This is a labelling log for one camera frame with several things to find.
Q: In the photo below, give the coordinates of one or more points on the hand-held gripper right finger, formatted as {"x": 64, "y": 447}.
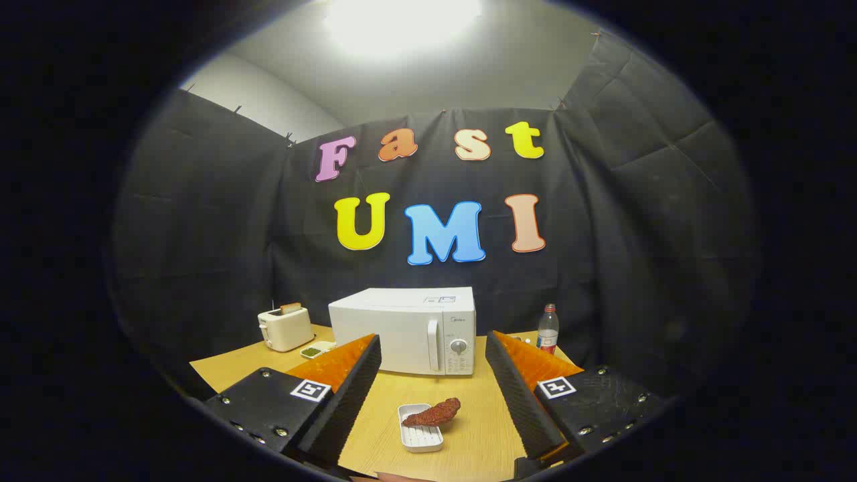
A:
{"x": 519, "y": 402}

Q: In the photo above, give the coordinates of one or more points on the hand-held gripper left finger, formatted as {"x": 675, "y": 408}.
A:
{"x": 348, "y": 402}

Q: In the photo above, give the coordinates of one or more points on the reddish brown fried meat piece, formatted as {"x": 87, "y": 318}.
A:
{"x": 432, "y": 414}

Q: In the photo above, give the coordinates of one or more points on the white toaster oven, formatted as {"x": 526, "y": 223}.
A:
{"x": 395, "y": 328}

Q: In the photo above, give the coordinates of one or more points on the cream bread toaster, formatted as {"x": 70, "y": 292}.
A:
{"x": 284, "y": 331}

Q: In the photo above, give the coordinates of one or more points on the white two-compartment bean dish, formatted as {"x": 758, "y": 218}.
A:
{"x": 311, "y": 351}

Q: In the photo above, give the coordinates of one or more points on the clear plastic water bottle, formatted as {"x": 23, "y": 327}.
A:
{"x": 548, "y": 331}

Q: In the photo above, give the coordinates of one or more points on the white ribbed rectangular dish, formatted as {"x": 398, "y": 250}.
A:
{"x": 422, "y": 440}

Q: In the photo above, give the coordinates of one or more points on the toast bread slice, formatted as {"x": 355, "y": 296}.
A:
{"x": 290, "y": 308}

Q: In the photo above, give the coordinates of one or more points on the black backdrop cloth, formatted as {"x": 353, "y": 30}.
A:
{"x": 201, "y": 234}

